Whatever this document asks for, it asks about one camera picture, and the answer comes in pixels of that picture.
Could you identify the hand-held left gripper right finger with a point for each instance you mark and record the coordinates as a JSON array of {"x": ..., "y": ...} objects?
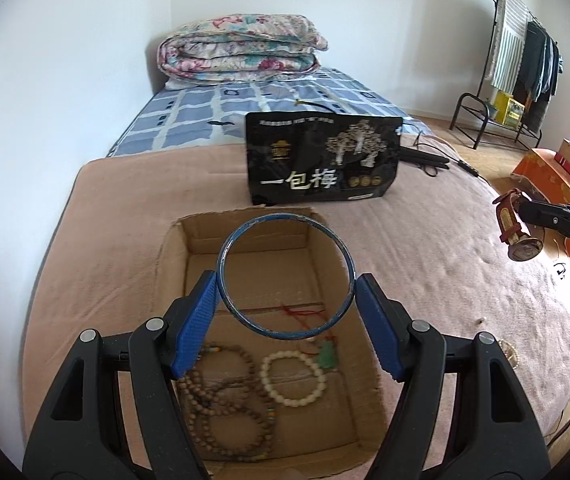
[{"x": 377, "y": 325}]

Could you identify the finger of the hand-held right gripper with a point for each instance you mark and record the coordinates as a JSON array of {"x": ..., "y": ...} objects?
[{"x": 545, "y": 215}]

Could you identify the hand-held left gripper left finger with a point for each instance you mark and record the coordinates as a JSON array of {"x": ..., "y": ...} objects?
[{"x": 197, "y": 325}]

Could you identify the cardboard box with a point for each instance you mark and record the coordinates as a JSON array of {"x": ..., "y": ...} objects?
[{"x": 315, "y": 425}]

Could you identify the dark blue bangle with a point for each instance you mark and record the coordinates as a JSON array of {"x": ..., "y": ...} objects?
[{"x": 285, "y": 216}]

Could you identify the pink blanket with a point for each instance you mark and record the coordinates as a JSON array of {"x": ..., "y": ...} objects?
[{"x": 440, "y": 270}]

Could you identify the yellow box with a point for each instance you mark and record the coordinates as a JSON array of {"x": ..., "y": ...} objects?
[{"x": 507, "y": 107}]

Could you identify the small green pot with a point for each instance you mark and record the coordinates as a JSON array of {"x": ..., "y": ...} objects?
[{"x": 490, "y": 110}]

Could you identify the black metal clothes rack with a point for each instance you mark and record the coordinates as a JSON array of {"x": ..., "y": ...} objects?
[{"x": 465, "y": 110}]

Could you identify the white bead strand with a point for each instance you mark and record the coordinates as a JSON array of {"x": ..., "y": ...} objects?
[{"x": 510, "y": 352}]

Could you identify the dark hanging clothes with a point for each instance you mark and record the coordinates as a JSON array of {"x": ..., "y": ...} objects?
[{"x": 537, "y": 70}]

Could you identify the striped hanging towel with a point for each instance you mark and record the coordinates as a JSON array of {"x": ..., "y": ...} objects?
[{"x": 507, "y": 45}]

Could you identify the black printed bag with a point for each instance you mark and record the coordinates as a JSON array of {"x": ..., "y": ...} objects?
[{"x": 310, "y": 160}]

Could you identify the blue checkered bedsheet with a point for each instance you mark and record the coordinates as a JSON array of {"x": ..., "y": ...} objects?
[{"x": 190, "y": 115}]

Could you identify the folded floral quilt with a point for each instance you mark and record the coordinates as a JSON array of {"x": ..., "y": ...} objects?
[{"x": 240, "y": 50}]

